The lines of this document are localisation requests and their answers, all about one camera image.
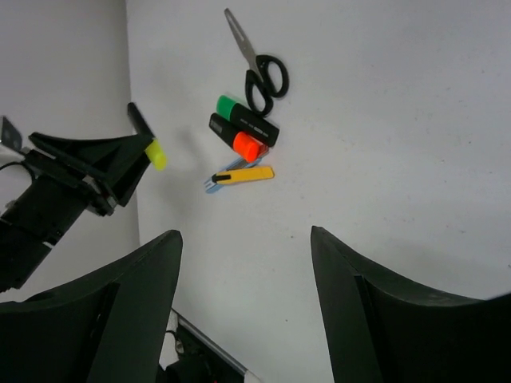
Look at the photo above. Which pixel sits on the orange cap black highlighter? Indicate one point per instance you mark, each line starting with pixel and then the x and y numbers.
pixel 240 142

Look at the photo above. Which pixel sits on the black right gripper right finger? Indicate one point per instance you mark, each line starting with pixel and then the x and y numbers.
pixel 383 327

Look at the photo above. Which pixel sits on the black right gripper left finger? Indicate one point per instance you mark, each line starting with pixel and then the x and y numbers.
pixel 106 326

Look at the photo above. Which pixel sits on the black handled scissors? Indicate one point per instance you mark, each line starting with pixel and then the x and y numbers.
pixel 258 75

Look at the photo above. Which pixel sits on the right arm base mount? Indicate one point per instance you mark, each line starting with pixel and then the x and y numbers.
pixel 199 358

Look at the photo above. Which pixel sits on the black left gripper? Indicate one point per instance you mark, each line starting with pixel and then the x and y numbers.
pixel 122 159

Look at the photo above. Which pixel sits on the yellow utility knife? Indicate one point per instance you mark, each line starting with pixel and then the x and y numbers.
pixel 243 175

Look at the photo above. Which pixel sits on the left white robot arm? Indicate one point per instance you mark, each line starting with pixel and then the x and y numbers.
pixel 34 223

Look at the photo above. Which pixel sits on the green cap black highlighter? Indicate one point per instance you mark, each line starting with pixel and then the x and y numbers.
pixel 247 121

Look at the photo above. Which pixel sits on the light blue pen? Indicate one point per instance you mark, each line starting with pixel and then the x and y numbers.
pixel 211 187

